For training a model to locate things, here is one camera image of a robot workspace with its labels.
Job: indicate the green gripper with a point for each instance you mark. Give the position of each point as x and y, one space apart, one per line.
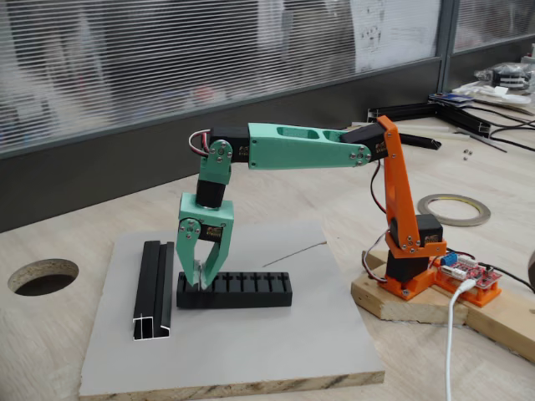
221 217

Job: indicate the thin metal pin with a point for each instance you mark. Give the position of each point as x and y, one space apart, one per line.
202 279

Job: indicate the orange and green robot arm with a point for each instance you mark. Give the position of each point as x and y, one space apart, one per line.
301 150

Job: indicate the black slotted holder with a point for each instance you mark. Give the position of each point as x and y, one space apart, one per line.
242 301

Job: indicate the short black aluminium profile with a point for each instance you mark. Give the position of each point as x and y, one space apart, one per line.
144 292

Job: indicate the grey chipboard panel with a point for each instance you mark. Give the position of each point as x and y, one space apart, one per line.
251 355

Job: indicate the wooden base block with screws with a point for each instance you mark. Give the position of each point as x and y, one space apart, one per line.
418 311

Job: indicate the thin black bar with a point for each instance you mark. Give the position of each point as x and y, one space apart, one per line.
422 142

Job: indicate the flat tape roll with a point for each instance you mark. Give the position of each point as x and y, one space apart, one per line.
460 222

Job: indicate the red controller board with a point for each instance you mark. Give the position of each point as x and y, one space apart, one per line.
480 277

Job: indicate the stack of blue cards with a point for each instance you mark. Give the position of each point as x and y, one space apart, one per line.
451 99

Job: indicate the printed paper sheet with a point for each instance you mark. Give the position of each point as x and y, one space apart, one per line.
397 33

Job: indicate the long wooden base plank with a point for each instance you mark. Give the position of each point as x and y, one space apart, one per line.
505 330

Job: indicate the dark round object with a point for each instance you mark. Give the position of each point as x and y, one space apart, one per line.
532 269

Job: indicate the black and white device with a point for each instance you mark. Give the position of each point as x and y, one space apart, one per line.
507 77

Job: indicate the long black frame profile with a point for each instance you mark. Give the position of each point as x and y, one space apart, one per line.
401 112

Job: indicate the black frame profile with cut end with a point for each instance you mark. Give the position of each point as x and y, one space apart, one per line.
464 121

